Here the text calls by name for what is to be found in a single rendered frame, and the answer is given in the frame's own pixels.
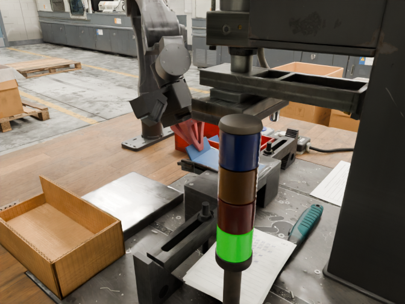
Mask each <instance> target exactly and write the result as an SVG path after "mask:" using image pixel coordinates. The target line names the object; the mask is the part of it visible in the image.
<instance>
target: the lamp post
mask: <svg viewBox="0 0 405 304"><path fill-rule="evenodd" d="M218 127H219V128H220V129H221V130H222V131H224V132H227V133H231V134H235V135H251V134H255V133H258V132H260V131H262V130H263V123H262V120H261V119H260V118H258V117H256V116H253V115H247V114H230V115H226V116H223V117H222V118H221V119H220V122H219V124H218ZM215 260H216V263H217V264H218V265H219V266H220V267H221V268H222V269H223V270H224V284H223V300H222V304H240V289H241V280H242V272H243V271H244V270H246V269H247V268H249V267H250V265H251V263H252V260H253V250H252V254H251V256H250V257H249V258H248V259H247V260H246V261H243V262H228V261H226V260H224V259H222V258H221V257H220V256H219V255H218V254H217V251H216V248H215Z"/></svg>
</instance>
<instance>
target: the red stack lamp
mask: <svg viewBox="0 0 405 304"><path fill-rule="evenodd" d="M217 205H218V207H217V210H218V211H217V225H218V227H219V228H220V229H221V230H222V231H223V232H225V233H228V234H231V235H243V234H246V233H248V232H250V231H252V229H253V228H254V221H255V219H254V218H255V212H256V199H255V200H254V201H252V202H250V203H248V204H230V203H227V202H224V201H223V200H221V199H220V198H219V197H218V203H217Z"/></svg>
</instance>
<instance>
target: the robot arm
mask: <svg viewBox="0 0 405 304"><path fill-rule="evenodd" d="M124 7H125V14H126V17H130V19H131V25H132V27H133V31H134V35H135V38H136V46H137V58H138V65H139V81H138V85H137V89H138V91H137V94H138V97H137V98H135V99H133V100H131V101H129V103H130V105H131V108H132V110H133V112H134V114H135V116H136V118H137V119H140V120H141V125H142V132H141V135H138V136H136V137H133V138H131V139H128V140H126V141H123V142H121V146H122V147H124V148H126V149H129V150H131V151H140V150H142V149H144V148H147V147H149V146H151V145H154V144H156V143H158V142H160V141H162V140H164V139H167V138H169V137H171V136H173V135H175V134H174V132H175V133H176V134H177V135H179V137H181V138H182V139H184V140H185V141H186V142H187V143H188V144H189V145H191V144H193V145H194V146H195V148H196V149H197V150H198V151H201V150H203V149H204V139H203V133H204V122H202V121H197V120H194V119H192V103H191V99H192V98H193V97H192V94H191V92H190V90H189V87H188V85H187V82H186V80H185V79H183V78H184V75H183V74H185V73H186V72H187V71H188V70H189V68H190V64H191V57H190V54H189V52H188V50H187V49H186V48H185V46H184V44H185V43H186V42H187V37H186V28H185V26H184V25H182V24H179V21H178V19H177V16H176V14H175V12H174V11H171V10H170V9H169V8H168V7H167V6H166V5H165V3H164V2H163V0H124ZM138 16H141V17H138ZM156 55H159V56H158V57H157V58H156ZM198 141H199V143H198Z"/></svg>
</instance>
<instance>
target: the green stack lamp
mask: <svg viewBox="0 0 405 304"><path fill-rule="evenodd" d="M253 232H254V228H253V229H252V231H250V232H248V233H246V234H243V235H231V234H228V233H225V232H223V231H222V230H221V229H220V228H219V227H218V225H217V231H216V233H217V235H216V251H217V254H218V255H219V256H220V257H221V258H222V259H224V260H226V261H228V262H243V261H246V260H247V259H248V258H249V257H250V256H251V254H252V248H253V235H254V234H253Z"/></svg>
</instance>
